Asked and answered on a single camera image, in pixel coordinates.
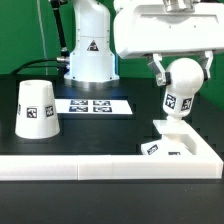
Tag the white L-shaped fence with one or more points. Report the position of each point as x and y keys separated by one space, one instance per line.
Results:
x=205 y=164

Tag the white tag sheet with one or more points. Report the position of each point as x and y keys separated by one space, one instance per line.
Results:
x=87 y=106

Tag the white lamp base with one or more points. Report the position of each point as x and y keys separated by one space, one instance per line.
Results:
x=175 y=140

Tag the white lamp shade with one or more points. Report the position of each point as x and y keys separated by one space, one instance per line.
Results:
x=36 y=111

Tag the white lamp bulb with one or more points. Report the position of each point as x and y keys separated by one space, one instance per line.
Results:
x=186 y=79

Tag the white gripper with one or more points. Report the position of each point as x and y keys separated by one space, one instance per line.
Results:
x=144 y=27

